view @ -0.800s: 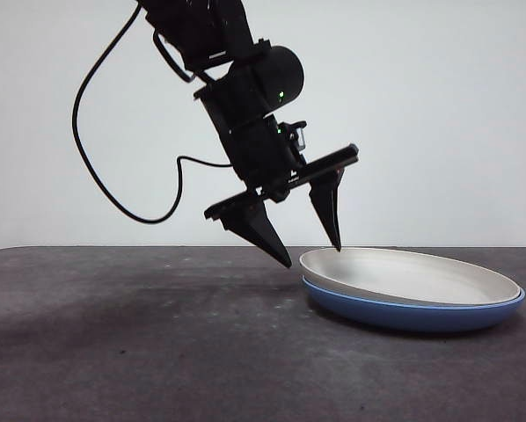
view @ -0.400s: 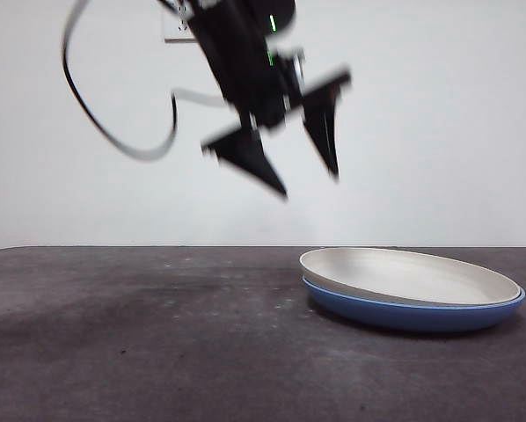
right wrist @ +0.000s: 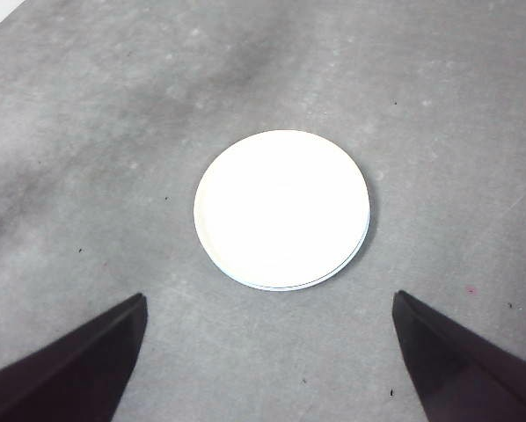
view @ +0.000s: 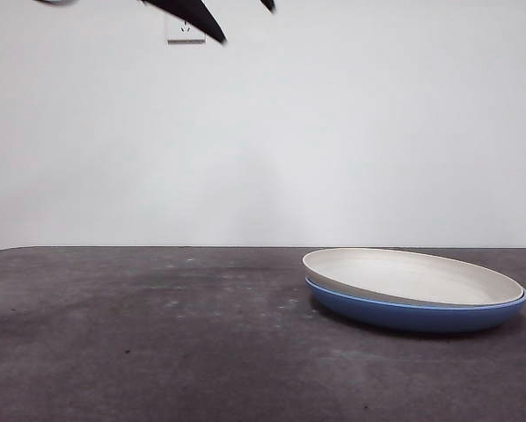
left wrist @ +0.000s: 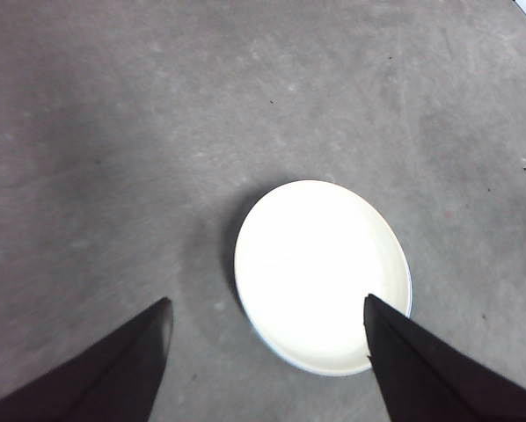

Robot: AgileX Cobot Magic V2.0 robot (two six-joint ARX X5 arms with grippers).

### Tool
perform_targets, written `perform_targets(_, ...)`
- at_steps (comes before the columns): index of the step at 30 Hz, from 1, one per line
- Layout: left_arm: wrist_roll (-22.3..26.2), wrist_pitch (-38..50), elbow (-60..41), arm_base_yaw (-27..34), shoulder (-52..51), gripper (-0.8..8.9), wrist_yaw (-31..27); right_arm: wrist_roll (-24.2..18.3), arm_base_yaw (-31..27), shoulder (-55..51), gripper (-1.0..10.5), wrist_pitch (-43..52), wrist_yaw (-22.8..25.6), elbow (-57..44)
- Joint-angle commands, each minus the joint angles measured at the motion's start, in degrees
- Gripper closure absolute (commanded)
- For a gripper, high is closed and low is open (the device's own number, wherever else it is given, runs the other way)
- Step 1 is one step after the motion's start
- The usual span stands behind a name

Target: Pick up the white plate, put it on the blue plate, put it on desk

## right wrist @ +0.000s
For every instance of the white round plate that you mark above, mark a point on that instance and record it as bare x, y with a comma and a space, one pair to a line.
280, 206

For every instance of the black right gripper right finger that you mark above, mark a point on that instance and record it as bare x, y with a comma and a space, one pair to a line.
465, 378

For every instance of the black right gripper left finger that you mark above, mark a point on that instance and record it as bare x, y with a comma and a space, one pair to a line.
69, 378

